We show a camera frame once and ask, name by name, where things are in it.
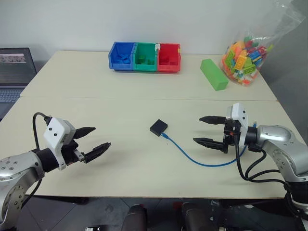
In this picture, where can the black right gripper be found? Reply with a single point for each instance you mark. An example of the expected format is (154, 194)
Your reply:
(229, 136)

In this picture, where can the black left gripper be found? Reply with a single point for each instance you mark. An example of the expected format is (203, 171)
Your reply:
(71, 152)

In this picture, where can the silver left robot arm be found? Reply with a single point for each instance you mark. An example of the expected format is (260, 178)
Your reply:
(14, 166)

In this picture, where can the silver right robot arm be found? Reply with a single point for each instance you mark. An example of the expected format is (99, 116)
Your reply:
(276, 137)

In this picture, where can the small black square box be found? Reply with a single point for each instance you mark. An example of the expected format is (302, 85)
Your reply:
(158, 127)

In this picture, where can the green rectangular block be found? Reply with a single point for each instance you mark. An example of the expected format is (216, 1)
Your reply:
(214, 74)

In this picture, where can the clear bag of toy bricks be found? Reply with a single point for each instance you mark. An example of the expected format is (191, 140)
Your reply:
(243, 62)

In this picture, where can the red plastic storage bin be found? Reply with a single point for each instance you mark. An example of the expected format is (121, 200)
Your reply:
(168, 68)

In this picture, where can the blue plastic storage bin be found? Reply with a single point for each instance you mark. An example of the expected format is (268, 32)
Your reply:
(115, 65)

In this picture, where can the dark rounded shape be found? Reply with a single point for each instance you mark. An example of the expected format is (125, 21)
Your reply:
(195, 216)
(134, 217)

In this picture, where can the green plastic storage bin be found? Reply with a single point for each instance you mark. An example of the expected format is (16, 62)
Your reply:
(144, 68)

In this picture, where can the grey laptop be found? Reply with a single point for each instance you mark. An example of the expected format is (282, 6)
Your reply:
(13, 72)

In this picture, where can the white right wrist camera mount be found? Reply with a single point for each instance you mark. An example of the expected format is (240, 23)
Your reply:
(240, 113)

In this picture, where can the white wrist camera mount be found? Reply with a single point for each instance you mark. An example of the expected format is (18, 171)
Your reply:
(240, 113)
(55, 131)

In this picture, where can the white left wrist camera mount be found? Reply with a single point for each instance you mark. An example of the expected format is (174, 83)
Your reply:
(55, 131)

